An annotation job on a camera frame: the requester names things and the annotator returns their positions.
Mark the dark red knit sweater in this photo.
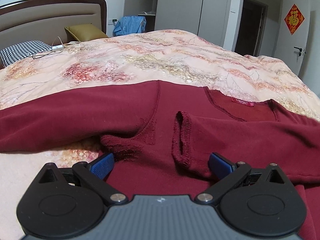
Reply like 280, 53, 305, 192
1, 81, 319, 239

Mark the white bedroom door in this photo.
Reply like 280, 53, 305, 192
274, 0, 310, 75

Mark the blue clothes pile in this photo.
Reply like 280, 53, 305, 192
113, 16, 146, 36

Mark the floral peach quilt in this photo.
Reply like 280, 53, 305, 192
1, 30, 319, 239

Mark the mustard yellow pillow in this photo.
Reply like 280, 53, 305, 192
65, 23, 108, 42

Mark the houndstooth black white pillow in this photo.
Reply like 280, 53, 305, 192
1, 40, 52, 67

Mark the beige padded headboard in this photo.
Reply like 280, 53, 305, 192
1, 0, 107, 49

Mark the red fu character decoration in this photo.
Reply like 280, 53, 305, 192
284, 4, 305, 35

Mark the grey built-in wardrobe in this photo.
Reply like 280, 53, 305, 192
124, 0, 244, 50

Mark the white charger with cable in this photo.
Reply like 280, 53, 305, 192
29, 36, 80, 60

